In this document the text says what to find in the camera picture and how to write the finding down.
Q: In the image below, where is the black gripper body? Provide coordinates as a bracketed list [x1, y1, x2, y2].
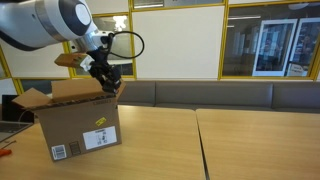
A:
[87, 46, 114, 73]

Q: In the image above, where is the brown cardboard box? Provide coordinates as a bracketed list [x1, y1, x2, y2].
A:
[12, 78, 127, 163]

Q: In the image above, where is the ceiling pendant lamp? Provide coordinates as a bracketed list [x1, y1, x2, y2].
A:
[113, 15, 128, 33]

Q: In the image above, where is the grey bench sofa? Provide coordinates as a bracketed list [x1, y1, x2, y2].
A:
[19, 79, 320, 114]

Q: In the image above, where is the grey laptop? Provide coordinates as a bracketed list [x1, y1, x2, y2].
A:
[0, 94, 35, 143]

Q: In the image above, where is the white framed display panel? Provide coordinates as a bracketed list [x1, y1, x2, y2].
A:
[286, 17, 320, 78]

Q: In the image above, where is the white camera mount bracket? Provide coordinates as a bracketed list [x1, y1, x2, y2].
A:
[79, 54, 95, 72]

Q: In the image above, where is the white laptop cable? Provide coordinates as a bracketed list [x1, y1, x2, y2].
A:
[18, 109, 34, 125]

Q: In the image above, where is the orange handled tool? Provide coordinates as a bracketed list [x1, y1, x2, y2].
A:
[0, 148, 13, 158]

